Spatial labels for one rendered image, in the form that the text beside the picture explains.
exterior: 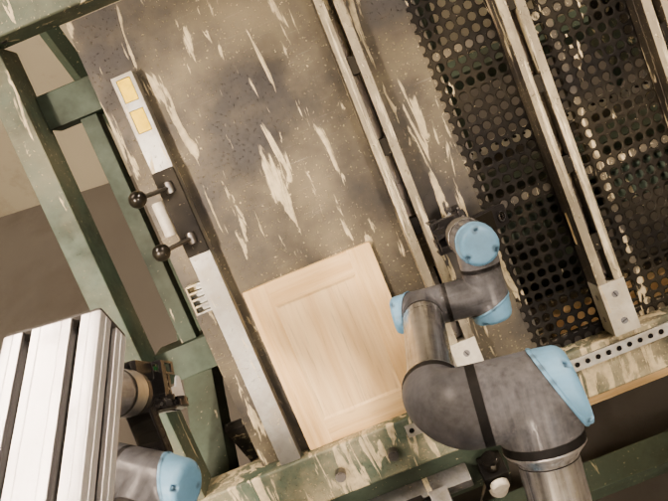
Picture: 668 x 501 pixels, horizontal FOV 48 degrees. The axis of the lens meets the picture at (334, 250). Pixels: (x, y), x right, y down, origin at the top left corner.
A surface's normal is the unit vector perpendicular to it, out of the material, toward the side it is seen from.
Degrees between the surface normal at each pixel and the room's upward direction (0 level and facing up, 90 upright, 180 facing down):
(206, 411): 0
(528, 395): 31
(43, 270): 0
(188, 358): 51
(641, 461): 0
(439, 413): 42
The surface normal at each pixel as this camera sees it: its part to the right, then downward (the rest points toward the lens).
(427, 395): -0.75, -0.40
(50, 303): -0.28, -0.62
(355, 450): 0.03, 0.14
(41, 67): 0.12, 0.73
